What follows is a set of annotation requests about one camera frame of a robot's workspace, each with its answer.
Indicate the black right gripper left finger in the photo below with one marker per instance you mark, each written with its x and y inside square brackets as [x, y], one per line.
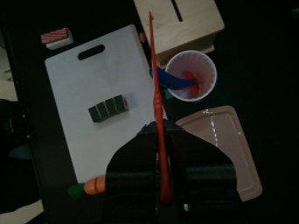
[133, 163]

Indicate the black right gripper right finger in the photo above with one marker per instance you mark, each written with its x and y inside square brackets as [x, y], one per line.
[201, 166]

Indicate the green seaweed sushi roll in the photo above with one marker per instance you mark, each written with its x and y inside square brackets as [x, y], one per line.
[108, 108]

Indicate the red toy knife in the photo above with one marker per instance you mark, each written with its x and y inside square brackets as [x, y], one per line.
[157, 105]

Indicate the pink rectangular plate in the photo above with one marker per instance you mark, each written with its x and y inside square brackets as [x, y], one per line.
[229, 145]

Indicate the white cutting board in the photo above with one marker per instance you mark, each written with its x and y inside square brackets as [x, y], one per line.
[95, 96]

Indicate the orange toy carrot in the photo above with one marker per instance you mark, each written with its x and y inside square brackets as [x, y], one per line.
[88, 187]

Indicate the red toy utensil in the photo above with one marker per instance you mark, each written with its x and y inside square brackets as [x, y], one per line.
[192, 83]

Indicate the blue toy utensil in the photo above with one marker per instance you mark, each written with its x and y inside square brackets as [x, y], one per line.
[171, 80]

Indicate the white paper cup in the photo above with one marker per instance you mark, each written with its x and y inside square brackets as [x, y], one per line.
[191, 75]

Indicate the salmon nigiri toy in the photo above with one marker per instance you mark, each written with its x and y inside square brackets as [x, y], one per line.
[56, 38]

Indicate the wooden box with slot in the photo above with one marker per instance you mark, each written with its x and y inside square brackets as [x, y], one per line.
[183, 23]

